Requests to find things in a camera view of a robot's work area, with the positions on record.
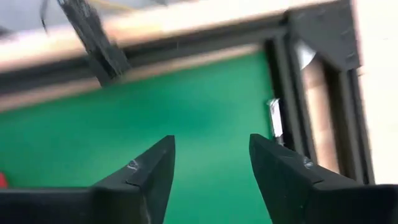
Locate silver battery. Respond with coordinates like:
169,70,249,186
266,98,285,146

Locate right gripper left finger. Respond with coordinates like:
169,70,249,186
91,135,176,224

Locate green table mat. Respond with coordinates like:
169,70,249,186
0,51,276,224

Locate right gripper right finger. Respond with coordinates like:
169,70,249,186
249,133,398,224

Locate black mounting post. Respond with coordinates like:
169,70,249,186
57,0,132,87

